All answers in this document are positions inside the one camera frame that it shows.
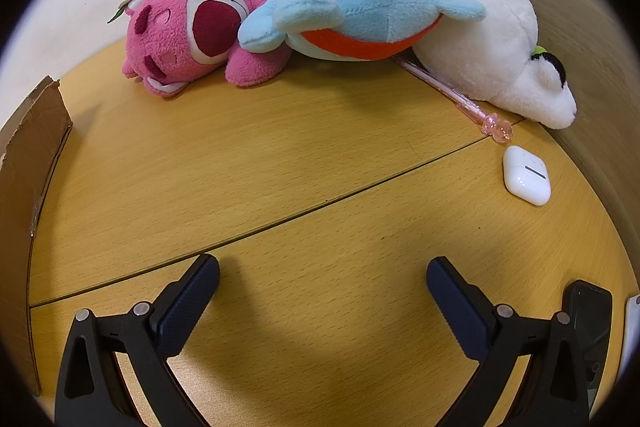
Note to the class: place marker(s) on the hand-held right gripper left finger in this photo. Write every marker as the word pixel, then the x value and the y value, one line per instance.
pixel 185 307

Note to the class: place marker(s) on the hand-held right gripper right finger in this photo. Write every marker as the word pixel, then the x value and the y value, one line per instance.
pixel 460 307

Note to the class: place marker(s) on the cardboard box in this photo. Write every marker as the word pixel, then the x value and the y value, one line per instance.
pixel 30 157

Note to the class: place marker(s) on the wooden desktop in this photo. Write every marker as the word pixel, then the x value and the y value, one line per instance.
pixel 300 147

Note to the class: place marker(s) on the black phone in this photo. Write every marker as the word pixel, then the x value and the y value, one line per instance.
pixel 592 312

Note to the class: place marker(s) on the white earbuds case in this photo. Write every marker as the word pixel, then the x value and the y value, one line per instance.
pixel 525 177

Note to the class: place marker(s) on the white flat device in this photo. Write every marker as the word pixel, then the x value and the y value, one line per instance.
pixel 632 327

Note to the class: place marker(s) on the pink transparent pen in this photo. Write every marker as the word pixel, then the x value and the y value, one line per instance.
pixel 452 93

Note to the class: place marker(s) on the pink bear plush toy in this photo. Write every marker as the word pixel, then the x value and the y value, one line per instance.
pixel 165 42

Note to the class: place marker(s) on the white plush toy black ears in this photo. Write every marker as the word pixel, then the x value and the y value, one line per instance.
pixel 490 32

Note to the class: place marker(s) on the blue plush toy red band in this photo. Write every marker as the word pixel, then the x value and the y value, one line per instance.
pixel 370 7

